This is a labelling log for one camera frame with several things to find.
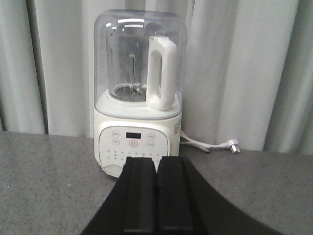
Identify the white soy milk blender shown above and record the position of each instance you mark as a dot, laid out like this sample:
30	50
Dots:
139	68

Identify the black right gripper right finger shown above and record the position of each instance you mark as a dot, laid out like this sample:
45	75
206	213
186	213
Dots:
173	206

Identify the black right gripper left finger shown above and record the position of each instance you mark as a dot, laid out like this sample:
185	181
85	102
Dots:
140	215

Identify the grey pleated curtain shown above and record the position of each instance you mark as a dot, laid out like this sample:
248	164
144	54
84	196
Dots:
249	69

